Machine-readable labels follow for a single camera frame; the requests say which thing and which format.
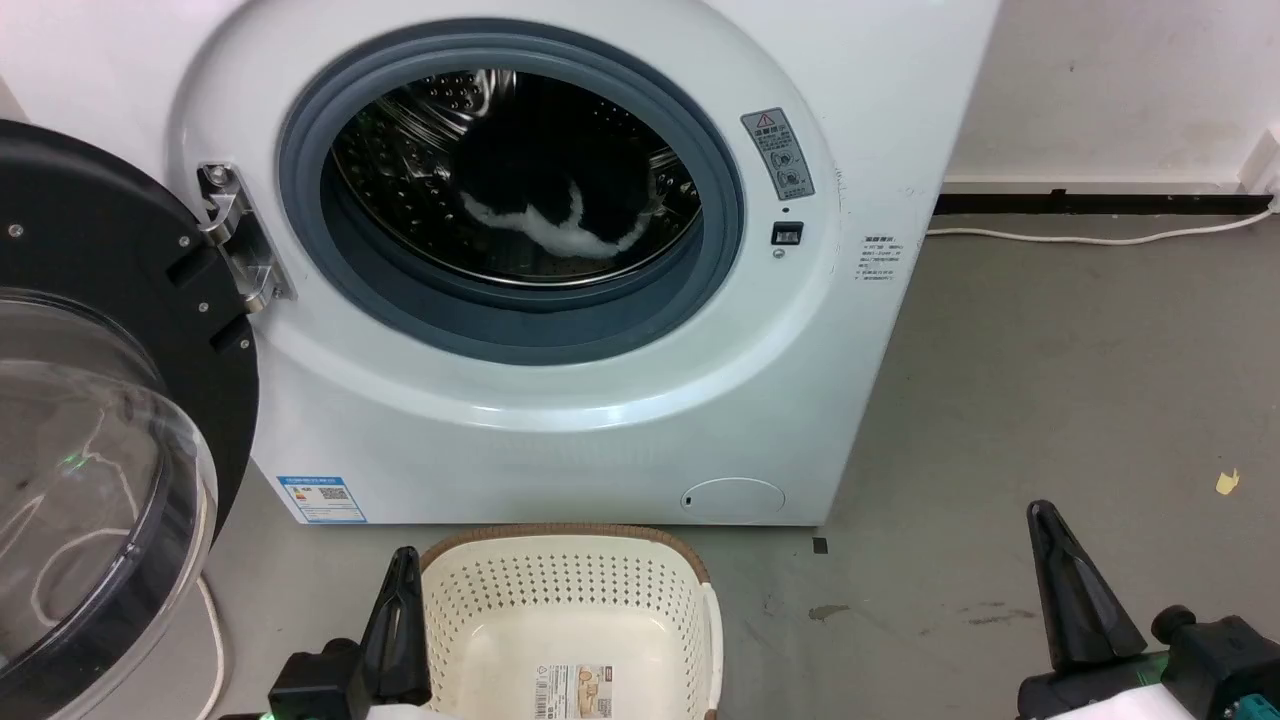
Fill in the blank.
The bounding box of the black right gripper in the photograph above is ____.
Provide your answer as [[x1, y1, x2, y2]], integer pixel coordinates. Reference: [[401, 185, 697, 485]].
[[1017, 499, 1280, 720]]

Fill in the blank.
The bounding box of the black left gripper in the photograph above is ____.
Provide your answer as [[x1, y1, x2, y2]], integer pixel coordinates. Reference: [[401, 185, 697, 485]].
[[267, 546, 434, 720]]

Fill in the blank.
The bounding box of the cream perforated laundry basket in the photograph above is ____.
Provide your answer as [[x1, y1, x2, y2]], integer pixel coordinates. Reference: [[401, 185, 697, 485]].
[[418, 523, 725, 720]]

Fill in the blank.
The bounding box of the white front-load washing machine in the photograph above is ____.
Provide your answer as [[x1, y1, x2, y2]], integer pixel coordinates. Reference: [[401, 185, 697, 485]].
[[0, 0, 1003, 528]]

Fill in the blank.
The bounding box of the black and white plush laundry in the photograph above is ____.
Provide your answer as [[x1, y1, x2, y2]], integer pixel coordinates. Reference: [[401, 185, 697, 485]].
[[447, 72, 665, 257]]

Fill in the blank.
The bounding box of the blue energy label sticker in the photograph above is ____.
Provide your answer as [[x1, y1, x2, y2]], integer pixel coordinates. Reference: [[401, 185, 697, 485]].
[[276, 475, 367, 526]]

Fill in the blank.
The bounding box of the paper label sticker with barcode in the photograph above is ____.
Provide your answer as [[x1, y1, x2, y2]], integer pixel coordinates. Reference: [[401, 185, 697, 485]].
[[533, 663, 613, 720]]

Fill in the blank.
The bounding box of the grey rubber door gasket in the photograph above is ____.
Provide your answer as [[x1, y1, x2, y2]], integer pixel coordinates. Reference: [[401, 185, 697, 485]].
[[277, 19, 746, 367]]

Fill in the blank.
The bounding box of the round white filter cover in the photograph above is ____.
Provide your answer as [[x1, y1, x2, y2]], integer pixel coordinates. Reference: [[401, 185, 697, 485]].
[[681, 477, 787, 523]]

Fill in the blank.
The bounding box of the black baseboard strip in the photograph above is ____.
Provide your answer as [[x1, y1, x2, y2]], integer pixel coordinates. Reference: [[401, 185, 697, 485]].
[[933, 190, 1274, 217]]

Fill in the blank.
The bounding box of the metal door hinge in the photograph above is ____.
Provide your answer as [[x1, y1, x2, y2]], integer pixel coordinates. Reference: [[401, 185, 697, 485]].
[[197, 162, 295, 315]]

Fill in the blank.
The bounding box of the black washer door clear glass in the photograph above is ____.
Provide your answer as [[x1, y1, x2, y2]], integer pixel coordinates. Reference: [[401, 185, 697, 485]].
[[0, 119, 261, 720]]

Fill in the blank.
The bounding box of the grey warning sticker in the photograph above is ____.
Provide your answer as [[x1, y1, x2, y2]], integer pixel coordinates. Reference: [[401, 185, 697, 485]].
[[740, 107, 816, 202]]

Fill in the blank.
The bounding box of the thin white floor cable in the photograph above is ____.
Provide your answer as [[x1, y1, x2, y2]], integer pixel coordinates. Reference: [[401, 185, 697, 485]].
[[193, 575, 228, 720]]

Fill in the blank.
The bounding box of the white power cable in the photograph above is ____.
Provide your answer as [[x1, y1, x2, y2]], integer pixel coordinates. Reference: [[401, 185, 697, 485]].
[[926, 205, 1279, 247]]

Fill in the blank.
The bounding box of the white wall socket box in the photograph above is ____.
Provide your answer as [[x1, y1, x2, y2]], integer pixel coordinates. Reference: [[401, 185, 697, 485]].
[[1238, 128, 1280, 198]]

